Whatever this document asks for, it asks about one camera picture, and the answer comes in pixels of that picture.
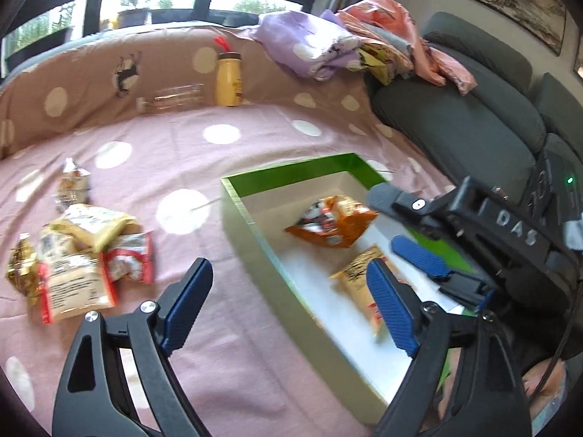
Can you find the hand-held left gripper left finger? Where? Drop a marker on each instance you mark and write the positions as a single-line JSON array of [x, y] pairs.
[[182, 314]]

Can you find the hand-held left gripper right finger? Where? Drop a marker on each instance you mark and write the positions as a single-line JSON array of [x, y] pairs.
[[391, 309]]

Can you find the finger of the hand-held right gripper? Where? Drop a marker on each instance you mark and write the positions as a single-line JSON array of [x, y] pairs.
[[419, 252], [416, 205]]

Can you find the green cardboard box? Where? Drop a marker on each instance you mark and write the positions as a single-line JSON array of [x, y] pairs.
[[273, 282]]

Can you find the pale green snack packet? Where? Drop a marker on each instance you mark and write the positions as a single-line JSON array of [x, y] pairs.
[[95, 225]]

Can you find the tan snack packet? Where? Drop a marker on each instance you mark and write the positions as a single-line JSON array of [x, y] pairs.
[[355, 282]]

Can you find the red and white snack packet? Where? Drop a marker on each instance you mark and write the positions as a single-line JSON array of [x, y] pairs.
[[130, 259]]

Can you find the orange snack packet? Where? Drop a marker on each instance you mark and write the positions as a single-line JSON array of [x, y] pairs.
[[332, 223]]

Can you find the grey sofa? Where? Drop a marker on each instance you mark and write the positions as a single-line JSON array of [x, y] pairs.
[[455, 114]]

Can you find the large beige snack packet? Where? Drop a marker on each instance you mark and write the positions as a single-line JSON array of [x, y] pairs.
[[75, 286]]

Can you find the yellow printed cloth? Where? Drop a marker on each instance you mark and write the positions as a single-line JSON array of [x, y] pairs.
[[378, 59]]

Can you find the pink polka dot bedsheet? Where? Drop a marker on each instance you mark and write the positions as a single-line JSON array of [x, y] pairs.
[[182, 154]]

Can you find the small silver snack packet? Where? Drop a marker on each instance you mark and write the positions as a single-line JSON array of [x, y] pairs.
[[72, 186]]

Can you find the gold foil snack packet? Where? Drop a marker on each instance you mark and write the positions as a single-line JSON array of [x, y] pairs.
[[20, 266]]

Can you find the purple polka dot cloth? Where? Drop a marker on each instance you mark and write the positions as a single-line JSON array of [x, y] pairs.
[[300, 45]]

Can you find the clear plastic bottle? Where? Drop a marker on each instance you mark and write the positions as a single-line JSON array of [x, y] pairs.
[[175, 96]]

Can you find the yellow bottle with red cap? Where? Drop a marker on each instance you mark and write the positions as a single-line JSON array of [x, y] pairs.
[[227, 82]]

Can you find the brown polka dot cloth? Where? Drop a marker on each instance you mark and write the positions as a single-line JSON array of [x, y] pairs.
[[91, 82]]

